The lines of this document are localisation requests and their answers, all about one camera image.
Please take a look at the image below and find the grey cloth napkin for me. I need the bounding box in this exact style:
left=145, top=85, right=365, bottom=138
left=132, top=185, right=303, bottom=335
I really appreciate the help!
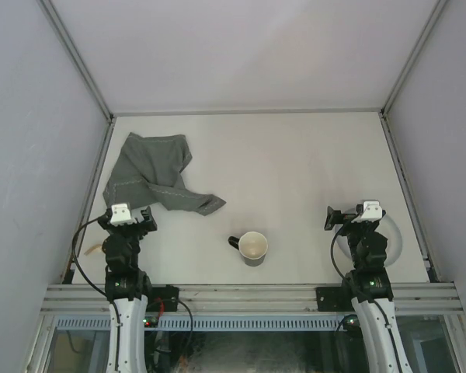
left=103, top=132, right=226, bottom=216

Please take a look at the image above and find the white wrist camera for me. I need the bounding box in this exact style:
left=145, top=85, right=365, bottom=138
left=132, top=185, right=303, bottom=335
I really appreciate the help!
left=110, top=203, right=135, bottom=226
left=352, top=200, right=384, bottom=223

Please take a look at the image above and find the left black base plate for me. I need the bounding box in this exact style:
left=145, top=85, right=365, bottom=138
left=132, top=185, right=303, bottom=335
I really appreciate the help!
left=146, top=284, right=179, bottom=313

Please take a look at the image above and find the blue slotted cable duct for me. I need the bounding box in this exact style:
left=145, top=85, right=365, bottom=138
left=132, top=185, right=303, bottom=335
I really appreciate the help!
left=55, top=315, right=342, bottom=332

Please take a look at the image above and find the white bowl plate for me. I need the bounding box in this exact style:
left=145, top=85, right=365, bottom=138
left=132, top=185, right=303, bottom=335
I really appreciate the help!
left=336, top=214, right=403, bottom=267

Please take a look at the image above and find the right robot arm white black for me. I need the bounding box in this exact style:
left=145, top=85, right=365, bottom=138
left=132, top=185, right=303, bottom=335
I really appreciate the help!
left=324, top=200, right=412, bottom=372

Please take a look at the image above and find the dark mug cream inside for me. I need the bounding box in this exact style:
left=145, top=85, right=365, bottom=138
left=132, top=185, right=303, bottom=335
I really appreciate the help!
left=228, top=232, right=269, bottom=267

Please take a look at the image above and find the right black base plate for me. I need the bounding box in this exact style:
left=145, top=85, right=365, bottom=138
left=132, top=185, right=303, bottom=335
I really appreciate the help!
left=315, top=286, right=353, bottom=312

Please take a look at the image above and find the gold fork green handle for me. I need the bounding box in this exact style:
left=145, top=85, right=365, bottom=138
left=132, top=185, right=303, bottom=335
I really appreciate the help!
left=84, top=244, right=105, bottom=256

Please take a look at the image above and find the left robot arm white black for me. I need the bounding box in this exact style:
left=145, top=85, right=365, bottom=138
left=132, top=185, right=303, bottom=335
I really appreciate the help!
left=71, top=204, right=157, bottom=372

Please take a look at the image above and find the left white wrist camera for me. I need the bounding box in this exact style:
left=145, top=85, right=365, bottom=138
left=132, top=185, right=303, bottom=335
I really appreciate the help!
left=110, top=203, right=135, bottom=226

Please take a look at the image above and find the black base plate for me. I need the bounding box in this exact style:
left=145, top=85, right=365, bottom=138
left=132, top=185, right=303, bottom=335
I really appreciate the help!
left=146, top=284, right=179, bottom=313
left=315, top=286, right=353, bottom=312

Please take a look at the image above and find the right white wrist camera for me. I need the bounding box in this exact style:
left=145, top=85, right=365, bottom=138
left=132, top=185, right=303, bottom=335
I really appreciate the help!
left=352, top=200, right=384, bottom=223

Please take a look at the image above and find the aluminium front rail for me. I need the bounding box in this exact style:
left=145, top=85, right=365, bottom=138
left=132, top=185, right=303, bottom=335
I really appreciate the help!
left=40, top=283, right=463, bottom=315

